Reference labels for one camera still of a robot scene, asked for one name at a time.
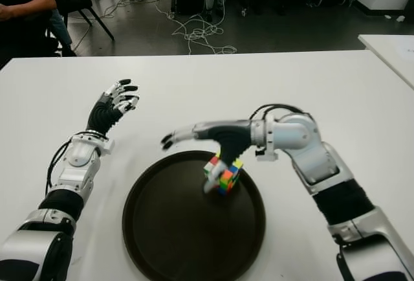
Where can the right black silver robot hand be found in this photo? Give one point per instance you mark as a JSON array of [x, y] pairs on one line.
[[226, 138]]

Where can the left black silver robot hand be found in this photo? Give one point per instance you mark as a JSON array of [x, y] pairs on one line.
[[102, 116]]

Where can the multicoloured Rubik's cube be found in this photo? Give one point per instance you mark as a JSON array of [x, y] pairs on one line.
[[231, 177]]

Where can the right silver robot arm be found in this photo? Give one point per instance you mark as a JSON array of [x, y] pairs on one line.
[[323, 171]]

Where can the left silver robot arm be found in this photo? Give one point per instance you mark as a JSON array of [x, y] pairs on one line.
[[35, 239]]

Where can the dark round plate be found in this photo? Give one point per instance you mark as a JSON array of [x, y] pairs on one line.
[[194, 222]]

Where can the seated person in black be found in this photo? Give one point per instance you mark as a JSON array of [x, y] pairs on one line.
[[19, 35]]

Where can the black folding chair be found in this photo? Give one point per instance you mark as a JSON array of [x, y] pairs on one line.
[[77, 1]]

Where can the small white caster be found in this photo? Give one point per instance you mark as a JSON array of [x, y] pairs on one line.
[[243, 11]]

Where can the white side table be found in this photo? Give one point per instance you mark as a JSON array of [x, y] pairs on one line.
[[388, 48]]

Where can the white paper sheet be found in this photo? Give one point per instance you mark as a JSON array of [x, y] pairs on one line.
[[407, 49]]

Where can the small white floor object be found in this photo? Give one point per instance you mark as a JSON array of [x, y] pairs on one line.
[[400, 18]]

